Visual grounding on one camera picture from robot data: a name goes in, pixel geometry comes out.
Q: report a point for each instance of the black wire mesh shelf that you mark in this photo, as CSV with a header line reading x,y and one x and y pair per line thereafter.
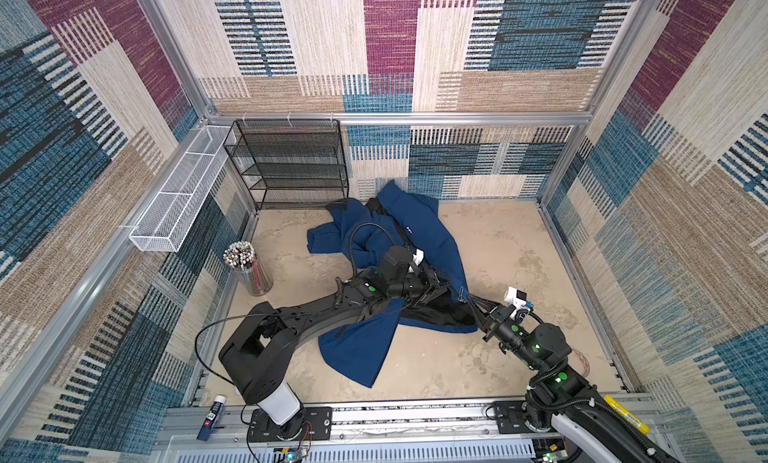
x,y
288,164

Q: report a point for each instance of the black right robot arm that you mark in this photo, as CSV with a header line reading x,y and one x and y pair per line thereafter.
x,y
558,397

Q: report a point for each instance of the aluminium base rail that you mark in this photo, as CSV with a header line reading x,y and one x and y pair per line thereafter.
x,y
428,430

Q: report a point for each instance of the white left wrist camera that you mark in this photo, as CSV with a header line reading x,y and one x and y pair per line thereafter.
x,y
418,256

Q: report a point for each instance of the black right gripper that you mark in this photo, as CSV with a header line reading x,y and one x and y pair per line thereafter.
x,y
492,318

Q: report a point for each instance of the yellow marker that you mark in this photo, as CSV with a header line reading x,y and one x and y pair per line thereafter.
x,y
627,415

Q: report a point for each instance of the blue white glue stick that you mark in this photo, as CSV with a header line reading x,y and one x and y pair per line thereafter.
x,y
210,420

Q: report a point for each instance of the blue zip jacket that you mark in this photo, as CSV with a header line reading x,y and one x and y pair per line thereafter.
x,y
397,243

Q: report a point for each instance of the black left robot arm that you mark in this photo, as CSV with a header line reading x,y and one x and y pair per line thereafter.
x,y
258,353

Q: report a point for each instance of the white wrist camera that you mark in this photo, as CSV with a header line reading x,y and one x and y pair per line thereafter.
x,y
517,299
418,256

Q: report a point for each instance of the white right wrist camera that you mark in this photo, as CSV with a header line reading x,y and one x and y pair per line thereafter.
x,y
517,299

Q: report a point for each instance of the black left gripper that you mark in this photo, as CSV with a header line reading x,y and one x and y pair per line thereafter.
x,y
427,283

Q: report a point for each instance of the white wire mesh basket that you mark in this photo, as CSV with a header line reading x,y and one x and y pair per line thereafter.
x,y
166,222

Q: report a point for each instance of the metal cup of pens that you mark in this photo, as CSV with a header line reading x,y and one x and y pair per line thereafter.
x,y
242,258

